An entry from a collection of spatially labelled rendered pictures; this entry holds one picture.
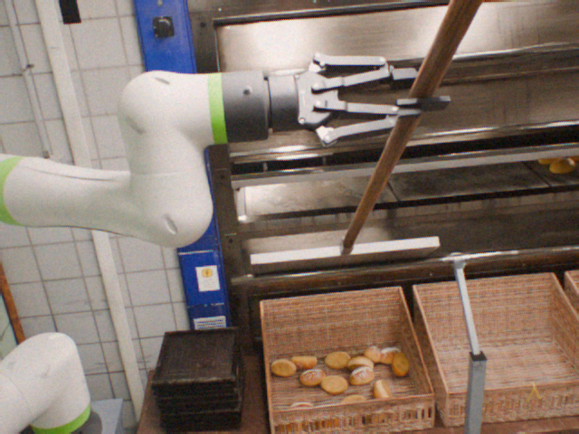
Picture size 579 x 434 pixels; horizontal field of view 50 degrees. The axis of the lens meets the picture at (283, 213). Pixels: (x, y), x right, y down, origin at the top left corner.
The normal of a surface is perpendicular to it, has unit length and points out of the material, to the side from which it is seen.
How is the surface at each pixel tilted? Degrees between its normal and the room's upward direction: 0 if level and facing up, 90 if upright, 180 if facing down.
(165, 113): 76
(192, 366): 0
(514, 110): 70
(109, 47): 90
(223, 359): 0
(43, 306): 90
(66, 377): 89
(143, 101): 59
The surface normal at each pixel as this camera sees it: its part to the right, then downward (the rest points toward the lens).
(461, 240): 0.04, 0.11
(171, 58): 0.07, 0.44
